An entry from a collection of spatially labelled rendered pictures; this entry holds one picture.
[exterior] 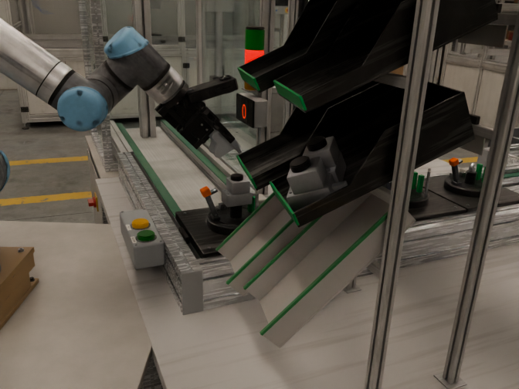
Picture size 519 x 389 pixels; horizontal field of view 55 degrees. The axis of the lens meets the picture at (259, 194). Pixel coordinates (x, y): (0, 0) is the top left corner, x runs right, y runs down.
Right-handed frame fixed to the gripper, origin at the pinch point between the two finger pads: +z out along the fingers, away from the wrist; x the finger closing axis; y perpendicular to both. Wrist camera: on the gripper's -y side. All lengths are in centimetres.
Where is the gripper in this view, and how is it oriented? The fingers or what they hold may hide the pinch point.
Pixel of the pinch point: (239, 147)
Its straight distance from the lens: 114.4
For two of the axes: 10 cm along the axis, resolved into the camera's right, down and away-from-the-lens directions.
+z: 6.1, 6.0, 5.2
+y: -6.9, 7.2, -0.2
